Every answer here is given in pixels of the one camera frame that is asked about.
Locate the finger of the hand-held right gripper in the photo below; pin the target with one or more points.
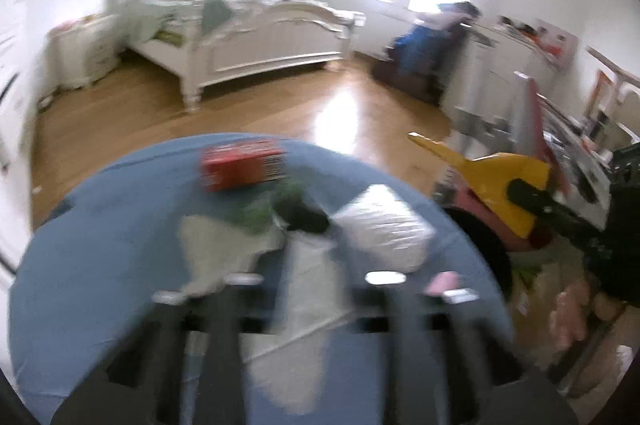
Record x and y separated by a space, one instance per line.
535 202

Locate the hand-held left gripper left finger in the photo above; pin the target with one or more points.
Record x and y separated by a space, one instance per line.
235 330

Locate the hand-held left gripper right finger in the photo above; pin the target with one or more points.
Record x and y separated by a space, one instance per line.
385 330

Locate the yellow toy dustpan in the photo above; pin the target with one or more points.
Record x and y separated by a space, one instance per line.
500 177

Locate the white cloth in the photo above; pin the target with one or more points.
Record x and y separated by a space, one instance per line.
215 250

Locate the green wrapper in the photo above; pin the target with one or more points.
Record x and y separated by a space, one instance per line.
255 217

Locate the person's right hand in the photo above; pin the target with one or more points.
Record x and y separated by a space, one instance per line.
567 320

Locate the pink roll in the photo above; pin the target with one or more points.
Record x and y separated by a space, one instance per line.
442 283

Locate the red white board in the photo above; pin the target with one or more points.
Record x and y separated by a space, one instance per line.
530 115

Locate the white bubble wrap packet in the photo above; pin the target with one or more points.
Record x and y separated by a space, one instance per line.
385 230

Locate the white dresser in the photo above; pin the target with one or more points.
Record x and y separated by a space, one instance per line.
475 70

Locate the white cluttered desk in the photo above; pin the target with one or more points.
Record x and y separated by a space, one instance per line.
505 55

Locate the red box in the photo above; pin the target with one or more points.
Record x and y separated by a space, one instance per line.
240 165

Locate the blue garment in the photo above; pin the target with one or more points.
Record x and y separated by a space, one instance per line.
417 50

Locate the white bed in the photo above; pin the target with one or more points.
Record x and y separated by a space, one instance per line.
260 50

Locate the white nightstand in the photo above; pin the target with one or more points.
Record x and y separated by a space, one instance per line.
85 55

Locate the green blanket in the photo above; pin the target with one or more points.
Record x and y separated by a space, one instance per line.
215 15

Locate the white wardrobe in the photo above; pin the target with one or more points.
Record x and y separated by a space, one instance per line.
7 55

